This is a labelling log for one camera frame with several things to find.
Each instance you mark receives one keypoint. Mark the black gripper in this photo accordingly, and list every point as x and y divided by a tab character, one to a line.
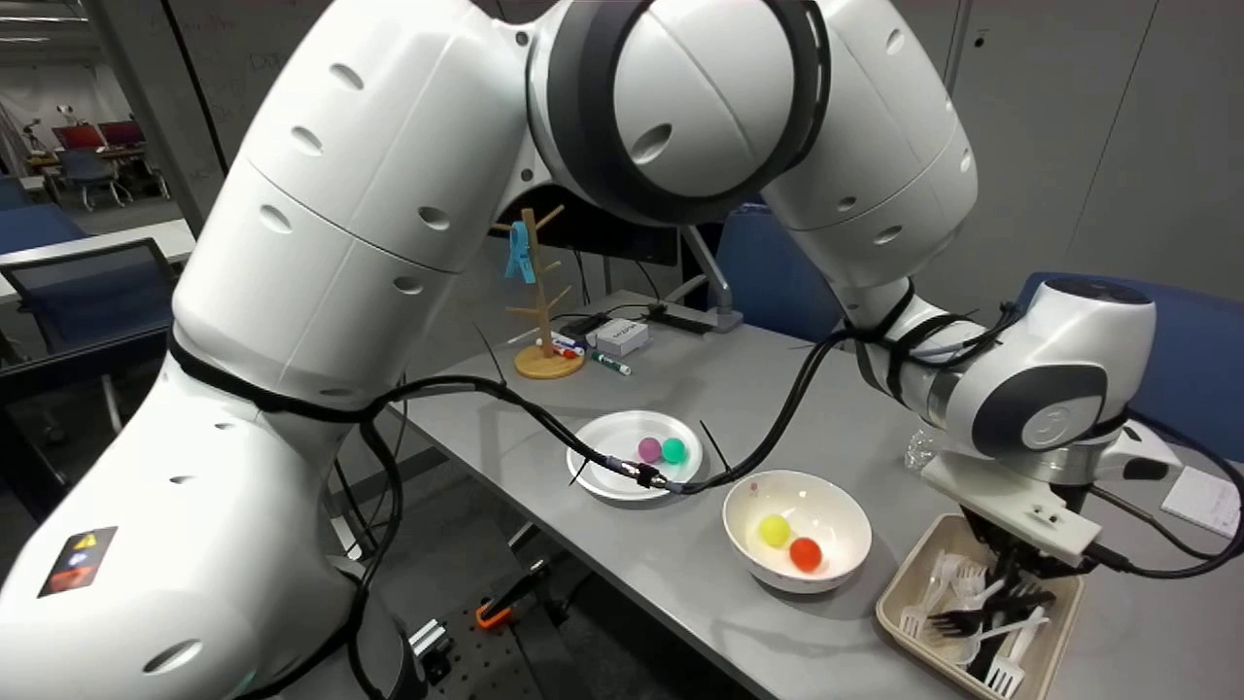
1010	561

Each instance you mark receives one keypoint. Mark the orange ball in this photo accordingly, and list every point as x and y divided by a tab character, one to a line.
806	554

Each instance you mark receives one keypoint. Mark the yellow ball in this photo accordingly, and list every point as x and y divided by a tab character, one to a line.
774	530

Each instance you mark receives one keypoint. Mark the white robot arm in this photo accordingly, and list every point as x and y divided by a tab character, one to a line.
196	561

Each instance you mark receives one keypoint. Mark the white ceramic bowl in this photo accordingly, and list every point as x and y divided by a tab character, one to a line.
815	506

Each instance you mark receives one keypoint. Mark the black plastic fork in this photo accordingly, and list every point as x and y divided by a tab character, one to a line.
988	623

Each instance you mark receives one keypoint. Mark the beige cutlery tray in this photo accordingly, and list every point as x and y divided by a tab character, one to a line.
926	584

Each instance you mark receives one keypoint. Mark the white paper sheet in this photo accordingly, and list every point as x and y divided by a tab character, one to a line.
1203	500

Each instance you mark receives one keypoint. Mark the blue chair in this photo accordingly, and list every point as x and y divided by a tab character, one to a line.
770	280
1195	376

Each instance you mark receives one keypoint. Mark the green ball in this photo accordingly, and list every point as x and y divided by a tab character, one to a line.
674	452

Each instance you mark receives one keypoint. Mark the white foam plate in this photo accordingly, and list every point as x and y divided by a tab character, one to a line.
616	438

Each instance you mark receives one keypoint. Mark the purple ball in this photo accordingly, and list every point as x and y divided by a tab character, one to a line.
650	447

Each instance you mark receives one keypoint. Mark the small white box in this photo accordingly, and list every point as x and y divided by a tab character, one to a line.
621	335

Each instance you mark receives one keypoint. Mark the green white marker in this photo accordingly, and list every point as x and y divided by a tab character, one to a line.
612	364

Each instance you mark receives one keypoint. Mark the wooden mug tree stand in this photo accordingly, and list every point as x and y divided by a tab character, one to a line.
543	359

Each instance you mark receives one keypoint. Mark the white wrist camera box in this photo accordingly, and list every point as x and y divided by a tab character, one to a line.
1015	503

